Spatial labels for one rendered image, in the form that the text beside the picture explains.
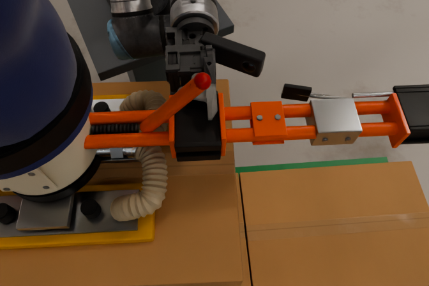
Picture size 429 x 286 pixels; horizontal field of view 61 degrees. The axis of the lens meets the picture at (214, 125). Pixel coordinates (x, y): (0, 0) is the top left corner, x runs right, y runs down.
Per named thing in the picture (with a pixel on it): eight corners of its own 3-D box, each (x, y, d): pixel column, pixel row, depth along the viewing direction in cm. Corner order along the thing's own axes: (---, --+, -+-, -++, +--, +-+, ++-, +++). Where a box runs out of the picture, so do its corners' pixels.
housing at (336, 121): (311, 148, 59) (318, 135, 55) (303, 112, 62) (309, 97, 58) (353, 146, 59) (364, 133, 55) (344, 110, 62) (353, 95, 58)
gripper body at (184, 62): (170, 99, 64) (169, 47, 70) (219, 96, 65) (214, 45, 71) (165, 72, 58) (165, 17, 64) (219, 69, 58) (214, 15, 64)
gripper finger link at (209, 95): (178, 122, 54) (178, 84, 60) (218, 120, 54) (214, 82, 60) (176, 106, 51) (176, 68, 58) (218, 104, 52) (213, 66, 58)
